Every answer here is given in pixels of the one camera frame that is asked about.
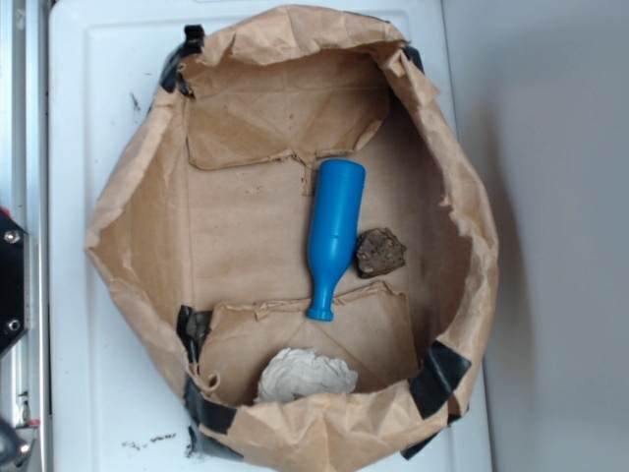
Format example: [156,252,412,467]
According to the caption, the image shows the crumpled white paper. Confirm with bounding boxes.
[254,348,359,403]

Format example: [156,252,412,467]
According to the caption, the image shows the brown paper bag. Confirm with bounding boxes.
[86,5,498,471]

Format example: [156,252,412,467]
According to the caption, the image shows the aluminium frame rail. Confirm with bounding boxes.
[1,1,52,471]

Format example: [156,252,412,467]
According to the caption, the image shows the black bracket with screws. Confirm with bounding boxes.
[1,206,30,358]

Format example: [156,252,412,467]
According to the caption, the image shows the blue plastic bottle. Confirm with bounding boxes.
[307,159,366,322]

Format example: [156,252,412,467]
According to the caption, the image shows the white plastic tray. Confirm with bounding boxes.
[46,0,494,472]

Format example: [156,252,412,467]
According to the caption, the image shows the brown rock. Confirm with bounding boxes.
[355,227,407,279]

